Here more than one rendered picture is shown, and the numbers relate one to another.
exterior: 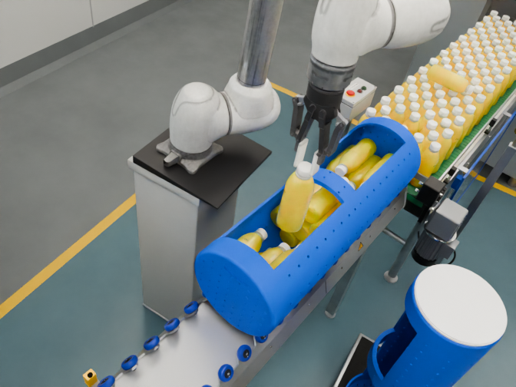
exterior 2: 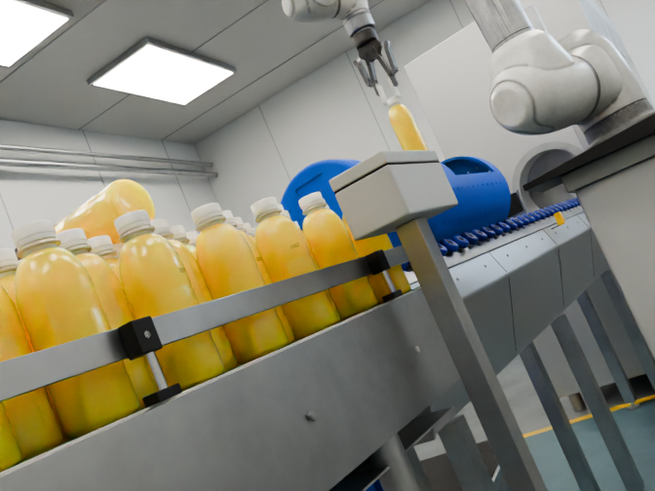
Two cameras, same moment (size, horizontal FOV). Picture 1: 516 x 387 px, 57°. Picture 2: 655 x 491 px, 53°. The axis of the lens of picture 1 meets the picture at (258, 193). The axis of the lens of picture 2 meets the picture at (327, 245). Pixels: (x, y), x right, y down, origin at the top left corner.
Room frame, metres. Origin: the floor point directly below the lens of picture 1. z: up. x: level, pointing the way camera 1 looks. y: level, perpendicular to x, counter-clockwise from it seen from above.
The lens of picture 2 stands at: (2.85, -0.47, 0.91)
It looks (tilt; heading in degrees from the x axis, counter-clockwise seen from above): 6 degrees up; 180
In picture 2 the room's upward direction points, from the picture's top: 23 degrees counter-clockwise
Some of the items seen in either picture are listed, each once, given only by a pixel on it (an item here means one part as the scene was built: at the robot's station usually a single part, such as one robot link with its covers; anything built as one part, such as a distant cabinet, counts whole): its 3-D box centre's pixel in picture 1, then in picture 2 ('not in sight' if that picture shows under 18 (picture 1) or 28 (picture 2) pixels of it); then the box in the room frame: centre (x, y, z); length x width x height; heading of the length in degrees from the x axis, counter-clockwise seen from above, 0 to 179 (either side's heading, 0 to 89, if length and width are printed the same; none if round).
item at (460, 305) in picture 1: (460, 302); not in sight; (0.86, -0.66, 1.03); 0.28 x 0.28 x 0.01
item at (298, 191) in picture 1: (296, 199); (406, 131); (0.84, -0.10, 1.35); 0.07 x 0.07 x 0.19
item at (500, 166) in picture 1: (456, 232); not in sight; (1.63, -0.98, 0.55); 0.04 x 0.04 x 1.10; 58
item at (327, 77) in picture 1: (330, 69); (360, 25); (0.85, -0.10, 1.72); 0.09 x 0.09 x 0.06
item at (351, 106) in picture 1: (352, 99); (397, 192); (1.82, -0.33, 1.05); 0.20 x 0.10 x 0.10; 148
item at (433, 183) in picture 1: (429, 192); not in sight; (1.42, -0.66, 0.95); 0.10 x 0.07 x 0.10; 58
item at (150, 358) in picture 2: not in sight; (148, 359); (2.22, -0.67, 0.94); 0.03 x 0.02 x 0.08; 148
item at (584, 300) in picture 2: not in sight; (604, 344); (-0.27, 0.54, 0.31); 0.06 x 0.06 x 0.63; 58
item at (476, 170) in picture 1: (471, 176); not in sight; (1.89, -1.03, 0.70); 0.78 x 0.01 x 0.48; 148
